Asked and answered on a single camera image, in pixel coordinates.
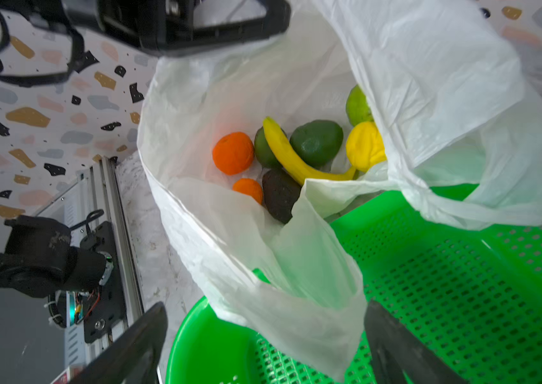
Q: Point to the yellow banana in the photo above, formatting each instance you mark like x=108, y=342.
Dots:
x=294, y=165

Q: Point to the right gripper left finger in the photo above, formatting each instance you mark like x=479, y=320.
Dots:
x=135, y=356

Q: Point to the white plastic bag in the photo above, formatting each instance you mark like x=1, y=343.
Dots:
x=360, y=200

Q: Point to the green avocado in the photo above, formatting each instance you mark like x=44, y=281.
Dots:
x=318, y=142
x=263, y=152

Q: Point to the dark brown avocado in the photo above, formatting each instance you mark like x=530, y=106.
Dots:
x=281, y=192

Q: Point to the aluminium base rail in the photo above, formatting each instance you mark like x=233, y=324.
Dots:
x=111, y=301

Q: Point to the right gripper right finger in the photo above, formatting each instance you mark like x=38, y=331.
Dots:
x=397, y=356

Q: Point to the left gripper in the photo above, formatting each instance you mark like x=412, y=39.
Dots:
x=167, y=27

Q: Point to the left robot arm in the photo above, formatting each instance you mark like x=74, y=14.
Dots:
x=39, y=259

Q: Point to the green plastic basket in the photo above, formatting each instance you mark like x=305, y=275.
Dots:
x=473, y=297

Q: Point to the yellow lemon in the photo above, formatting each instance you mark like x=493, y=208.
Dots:
x=365, y=147

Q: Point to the orange tangerine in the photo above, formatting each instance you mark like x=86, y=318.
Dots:
x=249, y=187
x=234, y=153

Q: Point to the green lime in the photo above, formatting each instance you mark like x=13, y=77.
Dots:
x=357, y=108

